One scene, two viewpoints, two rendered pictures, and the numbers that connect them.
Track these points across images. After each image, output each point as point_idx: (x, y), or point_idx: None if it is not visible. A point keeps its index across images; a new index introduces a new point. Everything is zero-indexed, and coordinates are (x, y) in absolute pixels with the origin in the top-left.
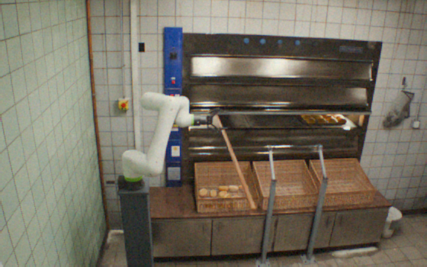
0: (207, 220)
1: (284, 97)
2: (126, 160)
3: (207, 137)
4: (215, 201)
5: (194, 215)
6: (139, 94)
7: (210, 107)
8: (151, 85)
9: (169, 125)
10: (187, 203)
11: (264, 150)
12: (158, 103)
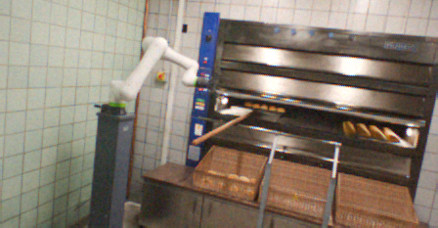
0: (198, 195)
1: (312, 92)
2: (110, 84)
3: None
4: (210, 176)
5: (188, 186)
6: (177, 70)
7: None
8: None
9: (151, 59)
10: (191, 178)
11: (285, 149)
12: (150, 41)
